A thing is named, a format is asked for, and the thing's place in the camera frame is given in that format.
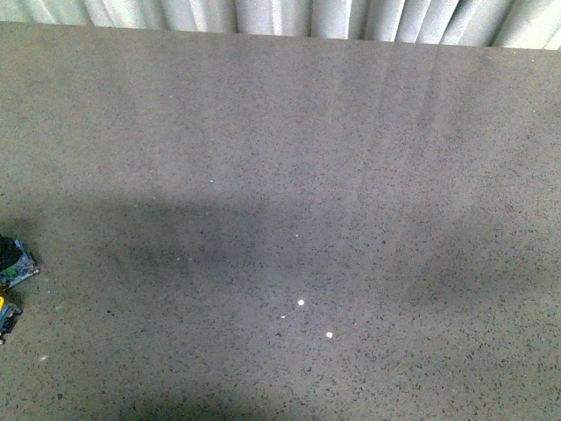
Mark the white pleated curtain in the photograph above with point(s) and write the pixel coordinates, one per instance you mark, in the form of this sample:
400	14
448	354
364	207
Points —
506	24

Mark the yellow push button switch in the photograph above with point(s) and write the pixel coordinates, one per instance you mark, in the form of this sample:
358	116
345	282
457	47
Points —
17	265

